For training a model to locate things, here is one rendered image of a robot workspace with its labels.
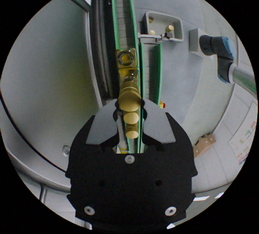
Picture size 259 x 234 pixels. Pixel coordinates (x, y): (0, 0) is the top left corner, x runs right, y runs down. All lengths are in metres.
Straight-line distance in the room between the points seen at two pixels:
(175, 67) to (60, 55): 0.61
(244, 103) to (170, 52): 3.40
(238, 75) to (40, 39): 0.62
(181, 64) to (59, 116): 0.68
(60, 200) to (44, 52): 0.26
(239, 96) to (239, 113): 0.58
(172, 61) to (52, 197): 0.75
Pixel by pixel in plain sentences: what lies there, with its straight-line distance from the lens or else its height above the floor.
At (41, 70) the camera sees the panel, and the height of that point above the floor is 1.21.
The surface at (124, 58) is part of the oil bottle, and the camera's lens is 0.23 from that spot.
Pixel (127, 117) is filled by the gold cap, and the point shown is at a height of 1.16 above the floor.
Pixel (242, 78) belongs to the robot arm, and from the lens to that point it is 0.50.
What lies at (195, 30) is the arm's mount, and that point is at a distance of 0.70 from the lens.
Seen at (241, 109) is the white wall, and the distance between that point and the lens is 3.75.
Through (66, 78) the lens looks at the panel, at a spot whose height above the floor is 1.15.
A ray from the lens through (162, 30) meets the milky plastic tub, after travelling 0.60.
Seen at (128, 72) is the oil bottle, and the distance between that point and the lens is 0.21.
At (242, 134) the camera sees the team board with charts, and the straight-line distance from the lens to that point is 3.85.
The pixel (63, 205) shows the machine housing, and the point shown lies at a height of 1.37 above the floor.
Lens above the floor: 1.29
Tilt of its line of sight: 58 degrees down
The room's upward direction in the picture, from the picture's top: 179 degrees counter-clockwise
